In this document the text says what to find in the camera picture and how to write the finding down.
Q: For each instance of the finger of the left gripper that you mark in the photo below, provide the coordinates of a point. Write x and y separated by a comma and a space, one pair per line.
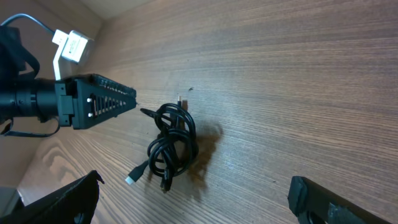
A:
112, 85
107, 104

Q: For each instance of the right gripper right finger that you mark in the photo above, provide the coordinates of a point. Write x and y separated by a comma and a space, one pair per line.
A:
311, 203

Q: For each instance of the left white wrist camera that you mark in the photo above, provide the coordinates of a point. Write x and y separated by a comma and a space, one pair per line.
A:
72, 48

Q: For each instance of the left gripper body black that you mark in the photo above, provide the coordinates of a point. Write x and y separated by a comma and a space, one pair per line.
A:
75, 101

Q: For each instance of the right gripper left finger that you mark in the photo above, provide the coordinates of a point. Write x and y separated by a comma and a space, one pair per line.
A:
73, 203

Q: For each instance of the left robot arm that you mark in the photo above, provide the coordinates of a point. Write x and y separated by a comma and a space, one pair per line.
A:
22, 93

